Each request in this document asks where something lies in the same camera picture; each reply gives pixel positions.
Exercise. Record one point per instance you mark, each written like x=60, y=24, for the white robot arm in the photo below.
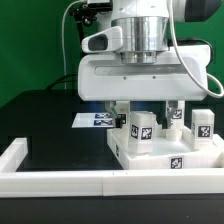
x=136, y=56

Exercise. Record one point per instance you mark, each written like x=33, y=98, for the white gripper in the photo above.
x=178, y=74

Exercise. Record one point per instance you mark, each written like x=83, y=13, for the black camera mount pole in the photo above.
x=86, y=14

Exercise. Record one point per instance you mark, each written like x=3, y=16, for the white U-shaped obstacle fence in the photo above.
x=101, y=183

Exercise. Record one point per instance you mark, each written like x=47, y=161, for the white tag sheet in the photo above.
x=93, y=120

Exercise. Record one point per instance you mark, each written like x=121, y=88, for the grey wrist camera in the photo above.
x=109, y=40

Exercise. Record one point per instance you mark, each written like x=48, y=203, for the white square table top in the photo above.
x=167, y=154

